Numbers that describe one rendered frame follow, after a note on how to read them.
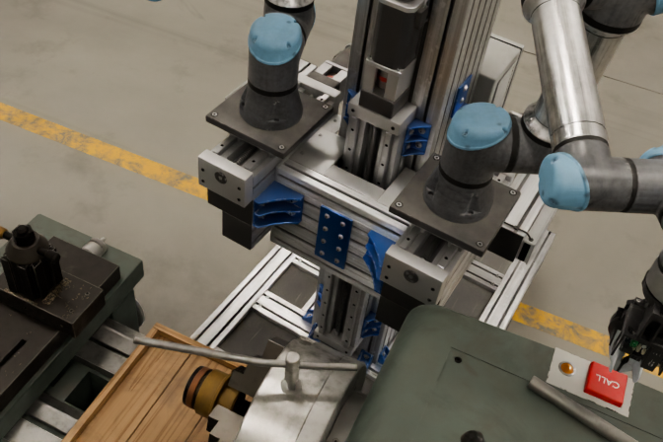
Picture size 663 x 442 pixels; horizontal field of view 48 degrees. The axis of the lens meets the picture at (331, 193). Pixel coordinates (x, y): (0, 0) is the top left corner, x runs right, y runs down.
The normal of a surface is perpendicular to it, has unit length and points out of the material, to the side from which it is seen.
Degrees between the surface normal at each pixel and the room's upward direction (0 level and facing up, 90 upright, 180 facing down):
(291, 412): 18
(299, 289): 0
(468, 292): 0
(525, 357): 0
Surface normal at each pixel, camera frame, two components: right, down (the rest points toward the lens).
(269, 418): -0.08, -0.40
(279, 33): 0.08, -0.62
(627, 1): -0.04, 0.83
